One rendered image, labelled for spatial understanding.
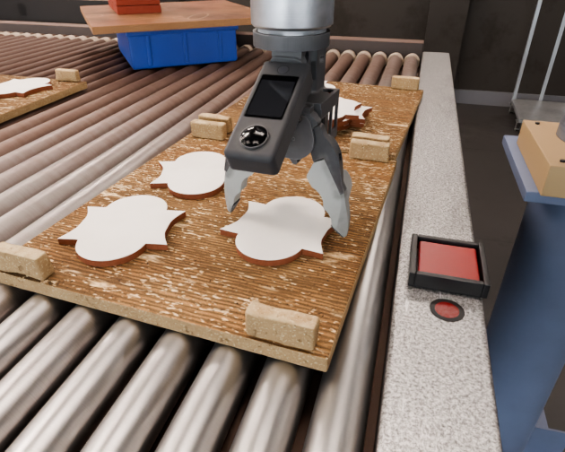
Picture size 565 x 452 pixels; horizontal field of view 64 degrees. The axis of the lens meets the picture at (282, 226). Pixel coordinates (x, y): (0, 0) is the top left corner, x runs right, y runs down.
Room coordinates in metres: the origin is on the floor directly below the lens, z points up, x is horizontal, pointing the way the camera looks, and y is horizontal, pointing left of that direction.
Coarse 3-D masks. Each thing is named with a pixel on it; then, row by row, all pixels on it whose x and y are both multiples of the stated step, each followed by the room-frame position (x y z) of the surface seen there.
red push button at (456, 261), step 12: (420, 252) 0.40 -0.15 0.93; (432, 252) 0.40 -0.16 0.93; (444, 252) 0.40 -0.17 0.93; (456, 252) 0.40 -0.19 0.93; (468, 252) 0.40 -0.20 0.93; (420, 264) 0.38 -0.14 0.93; (432, 264) 0.38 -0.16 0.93; (444, 264) 0.38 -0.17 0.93; (456, 264) 0.38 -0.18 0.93; (468, 264) 0.38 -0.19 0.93; (456, 276) 0.36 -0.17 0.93; (468, 276) 0.36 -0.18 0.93
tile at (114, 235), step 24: (96, 216) 0.45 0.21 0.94; (120, 216) 0.45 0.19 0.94; (144, 216) 0.45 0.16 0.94; (168, 216) 0.45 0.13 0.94; (72, 240) 0.40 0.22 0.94; (96, 240) 0.40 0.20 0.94; (120, 240) 0.40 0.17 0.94; (144, 240) 0.40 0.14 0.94; (96, 264) 0.36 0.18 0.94; (120, 264) 0.37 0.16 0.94
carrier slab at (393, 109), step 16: (352, 96) 0.97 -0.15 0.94; (368, 96) 0.97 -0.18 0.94; (384, 96) 0.97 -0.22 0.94; (400, 96) 0.97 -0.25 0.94; (416, 96) 0.97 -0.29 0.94; (224, 112) 0.86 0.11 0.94; (240, 112) 0.86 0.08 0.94; (384, 112) 0.86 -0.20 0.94; (400, 112) 0.86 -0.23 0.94; (352, 128) 0.77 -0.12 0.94; (368, 128) 0.77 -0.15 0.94; (384, 128) 0.77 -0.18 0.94; (400, 128) 0.77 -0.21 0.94; (400, 144) 0.70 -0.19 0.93
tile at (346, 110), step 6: (342, 102) 0.81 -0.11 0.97; (348, 102) 0.81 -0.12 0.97; (354, 102) 0.81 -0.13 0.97; (342, 108) 0.78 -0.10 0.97; (348, 108) 0.78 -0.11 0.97; (354, 108) 0.78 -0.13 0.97; (342, 114) 0.74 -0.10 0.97; (348, 114) 0.74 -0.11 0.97; (354, 114) 0.74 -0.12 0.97; (342, 120) 0.73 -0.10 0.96
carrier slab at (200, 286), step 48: (192, 144) 0.69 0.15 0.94; (144, 192) 0.53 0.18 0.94; (288, 192) 0.53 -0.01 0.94; (384, 192) 0.53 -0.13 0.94; (48, 240) 0.41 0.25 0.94; (192, 240) 0.41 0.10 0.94; (336, 240) 0.41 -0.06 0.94; (48, 288) 0.34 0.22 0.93; (96, 288) 0.33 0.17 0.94; (144, 288) 0.33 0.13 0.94; (192, 288) 0.33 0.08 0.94; (240, 288) 0.33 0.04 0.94; (288, 288) 0.33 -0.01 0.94; (336, 288) 0.33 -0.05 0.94; (240, 336) 0.27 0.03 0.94; (336, 336) 0.27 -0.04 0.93
